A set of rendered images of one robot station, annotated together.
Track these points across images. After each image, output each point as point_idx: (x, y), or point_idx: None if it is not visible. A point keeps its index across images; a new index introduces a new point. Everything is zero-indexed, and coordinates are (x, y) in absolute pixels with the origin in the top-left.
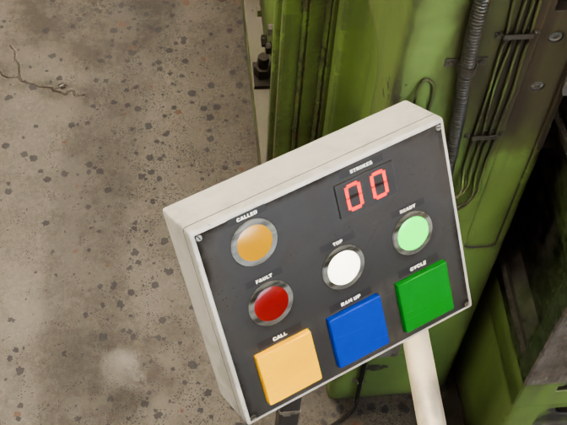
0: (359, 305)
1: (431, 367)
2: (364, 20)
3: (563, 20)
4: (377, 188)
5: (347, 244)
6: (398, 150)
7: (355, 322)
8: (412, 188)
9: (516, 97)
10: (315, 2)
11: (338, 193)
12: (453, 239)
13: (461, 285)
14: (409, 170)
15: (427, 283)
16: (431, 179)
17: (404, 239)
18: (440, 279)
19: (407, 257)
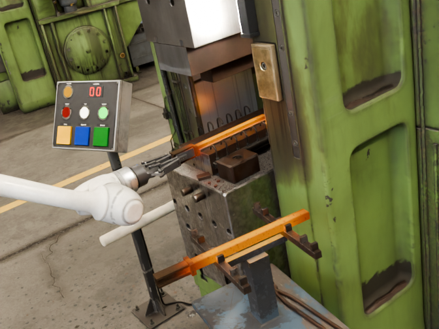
0: (83, 126)
1: (148, 215)
2: None
3: (183, 78)
4: (97, 92)
5: (87, 106)
6: (106, 84)
7: (81, 131)
8: (106, 98)
9: (187, 113)
10: None
11: (88, 88)
12: (113, 123)
13: (112, 141)
14: (107, 92)
15: (101, 131)
16: (112, 98)
17: (100, 113)
18: (104, 132)
19: (100, 120)
